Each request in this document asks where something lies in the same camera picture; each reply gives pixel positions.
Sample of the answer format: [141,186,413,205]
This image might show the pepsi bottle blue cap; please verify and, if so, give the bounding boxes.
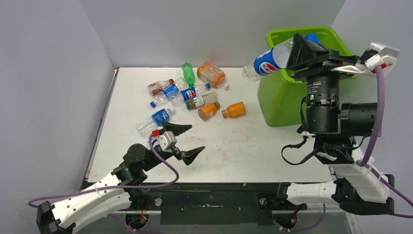
[180,83,211,101]

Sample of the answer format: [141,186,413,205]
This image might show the crushed red label bottle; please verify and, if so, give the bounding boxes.
[147,79,174,96]

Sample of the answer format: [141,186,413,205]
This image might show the blue label crushed bottle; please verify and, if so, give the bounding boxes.
[150,78,189,108]

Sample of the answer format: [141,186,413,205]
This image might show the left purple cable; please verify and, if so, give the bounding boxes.
[27,135,180,208]

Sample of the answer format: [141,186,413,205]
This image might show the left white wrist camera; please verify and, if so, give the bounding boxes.
[152,130,177,151]

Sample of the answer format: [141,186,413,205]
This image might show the green soda bottle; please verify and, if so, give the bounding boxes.
[182,62,195,87]

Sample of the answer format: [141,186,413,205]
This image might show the large orange tea bottle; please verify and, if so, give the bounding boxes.
[197,61,229,90]

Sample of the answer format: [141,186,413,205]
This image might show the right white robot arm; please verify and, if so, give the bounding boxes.
[275,33,399,215]

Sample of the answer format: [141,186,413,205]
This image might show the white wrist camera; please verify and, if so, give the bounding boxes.
[332,42,400,77]
[152,130,177,151]

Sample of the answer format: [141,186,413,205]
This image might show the green plastic bin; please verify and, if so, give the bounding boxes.
[257,26,351,127]

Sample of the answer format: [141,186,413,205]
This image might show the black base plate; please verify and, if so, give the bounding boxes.
[118,183,300,230]

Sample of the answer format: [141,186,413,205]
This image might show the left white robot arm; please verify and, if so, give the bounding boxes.
[36,121,205,234]

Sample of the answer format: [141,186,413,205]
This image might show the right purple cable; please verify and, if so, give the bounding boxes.
[356,66,413,218]

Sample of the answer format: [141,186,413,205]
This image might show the small orange juice bottle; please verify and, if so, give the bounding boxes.
[198,101,220,120]

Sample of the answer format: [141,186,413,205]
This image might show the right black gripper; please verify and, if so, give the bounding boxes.
[282,34,354,133]

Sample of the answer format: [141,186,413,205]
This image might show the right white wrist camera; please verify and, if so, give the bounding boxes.
[332,42,400,77]

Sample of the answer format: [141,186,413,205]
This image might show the purple cable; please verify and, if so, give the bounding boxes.
[356,66,413,218]
[27,135,180,208]

